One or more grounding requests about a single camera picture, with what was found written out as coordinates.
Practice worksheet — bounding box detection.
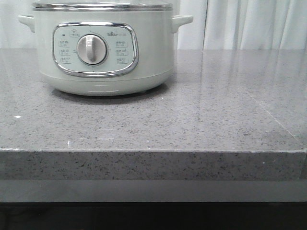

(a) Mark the glass pot lid steel rim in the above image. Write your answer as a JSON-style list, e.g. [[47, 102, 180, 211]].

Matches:
[[33, 0, 173, 12]]

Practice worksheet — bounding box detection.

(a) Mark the pale green electric pot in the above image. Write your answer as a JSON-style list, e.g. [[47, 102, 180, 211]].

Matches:
[[18, 7, 194, 97]]

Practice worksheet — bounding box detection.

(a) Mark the white curtain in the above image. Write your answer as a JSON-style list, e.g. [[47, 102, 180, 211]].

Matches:
[[0, 0, 307, 50]]

